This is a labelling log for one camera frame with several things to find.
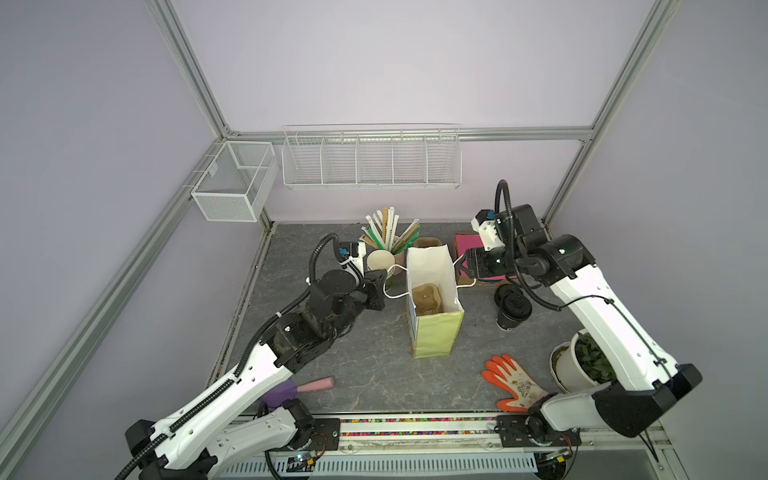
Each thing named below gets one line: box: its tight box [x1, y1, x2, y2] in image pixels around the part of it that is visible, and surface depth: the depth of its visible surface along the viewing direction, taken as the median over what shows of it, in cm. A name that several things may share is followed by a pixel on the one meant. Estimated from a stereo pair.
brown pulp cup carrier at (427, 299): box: [412, 283, 442, 316], surface depth 96 cm
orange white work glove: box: [482, 354, 549, 412], surface depth 82 cm
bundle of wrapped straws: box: [359, 207, 421, 253], surface depth 101 cm
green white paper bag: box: [406, 244, 465, 359], surface depth 79 cm
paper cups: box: [367, 250, 395, 272], surface depth 95 cm
